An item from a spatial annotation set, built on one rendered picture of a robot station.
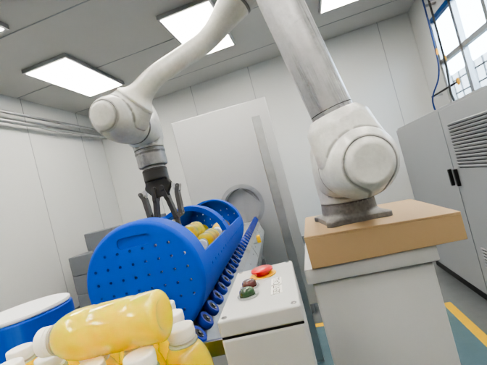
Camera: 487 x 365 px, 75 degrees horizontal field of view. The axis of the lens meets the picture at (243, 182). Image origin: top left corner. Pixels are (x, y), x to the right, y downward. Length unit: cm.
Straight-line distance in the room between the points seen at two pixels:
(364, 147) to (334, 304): 43
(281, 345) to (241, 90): 578
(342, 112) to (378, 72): 539
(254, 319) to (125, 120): 57
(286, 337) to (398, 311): 56
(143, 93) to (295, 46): 39
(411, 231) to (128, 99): 75
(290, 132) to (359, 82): 143
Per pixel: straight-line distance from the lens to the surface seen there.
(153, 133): 96
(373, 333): 94
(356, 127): 72
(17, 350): 70
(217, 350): 67
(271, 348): 41
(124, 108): 82
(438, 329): 97
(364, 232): 84
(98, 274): 83
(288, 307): 39
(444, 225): 88
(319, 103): 75
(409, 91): 614
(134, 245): 78
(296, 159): 576
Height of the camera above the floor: 124
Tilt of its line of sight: 1 degrees up
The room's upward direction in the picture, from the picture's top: 15 degrees counter-clockwise
